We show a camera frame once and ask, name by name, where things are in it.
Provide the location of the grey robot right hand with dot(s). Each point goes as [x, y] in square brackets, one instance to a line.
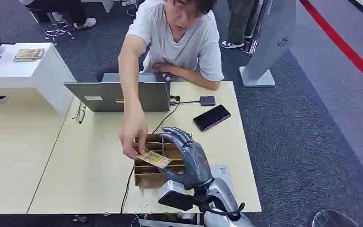
[194, 163]

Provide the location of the person's right hand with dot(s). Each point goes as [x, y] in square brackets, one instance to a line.
[133, 131]

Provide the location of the person's left hand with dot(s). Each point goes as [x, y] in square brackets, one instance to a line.
[164, 67]

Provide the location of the yellow printed card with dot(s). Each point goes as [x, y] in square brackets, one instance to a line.
[156, 159]

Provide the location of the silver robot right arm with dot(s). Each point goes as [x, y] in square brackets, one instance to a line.
[222, 194]

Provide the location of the seated person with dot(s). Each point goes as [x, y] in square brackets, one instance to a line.
[181, 44]

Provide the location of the white labelled sheet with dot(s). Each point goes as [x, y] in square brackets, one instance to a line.
[222, 172]

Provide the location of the grey laptop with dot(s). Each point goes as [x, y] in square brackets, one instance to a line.
[106, 97]

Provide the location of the wooden card box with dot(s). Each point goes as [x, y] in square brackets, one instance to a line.
[151, 177]

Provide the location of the black smartphone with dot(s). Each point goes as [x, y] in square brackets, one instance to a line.
[212, 117]

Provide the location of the small dark usb hub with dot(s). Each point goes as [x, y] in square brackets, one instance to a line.
[207, 101]

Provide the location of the eyeglasses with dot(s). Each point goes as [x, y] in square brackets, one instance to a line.
[80, 114]

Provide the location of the standing person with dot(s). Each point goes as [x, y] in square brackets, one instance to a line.
[241, 22]

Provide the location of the small black floor object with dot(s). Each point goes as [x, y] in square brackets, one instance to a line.
[79, 219]

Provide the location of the person with white shoes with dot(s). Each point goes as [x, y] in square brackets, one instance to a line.
[75, 12]

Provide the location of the grey kiosk stand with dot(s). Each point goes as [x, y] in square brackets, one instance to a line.
[269, 40]

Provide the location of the chrome chair base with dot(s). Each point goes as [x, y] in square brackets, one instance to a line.
[57, 30]

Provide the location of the white cabinet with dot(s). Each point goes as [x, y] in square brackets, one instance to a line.
[28, 75]

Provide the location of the stack of printed cards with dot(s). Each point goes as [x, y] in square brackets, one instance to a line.
[29, 54]

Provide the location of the round grey dome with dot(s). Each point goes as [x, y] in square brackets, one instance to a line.
[333, 219]

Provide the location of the red floor tape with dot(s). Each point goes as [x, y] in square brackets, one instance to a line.
[341, 44]

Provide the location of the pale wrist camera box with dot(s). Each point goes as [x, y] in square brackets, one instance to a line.
[170, 189]

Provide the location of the chrome stanchion post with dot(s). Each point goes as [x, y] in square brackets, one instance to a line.
[250, 47]

